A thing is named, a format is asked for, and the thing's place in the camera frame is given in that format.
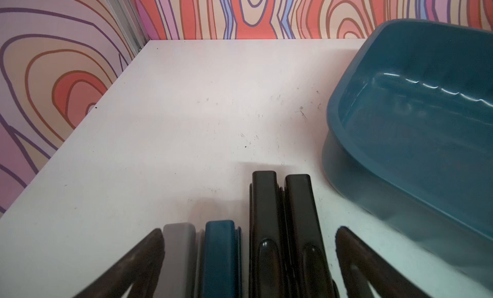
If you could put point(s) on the black pliers right one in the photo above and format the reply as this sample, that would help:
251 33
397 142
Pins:
311 274

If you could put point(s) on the teal plastic storage box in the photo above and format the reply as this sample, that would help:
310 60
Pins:
410 138

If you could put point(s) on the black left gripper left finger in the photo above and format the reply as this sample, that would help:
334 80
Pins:
135 274

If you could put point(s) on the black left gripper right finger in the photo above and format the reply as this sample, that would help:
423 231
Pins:
364 270

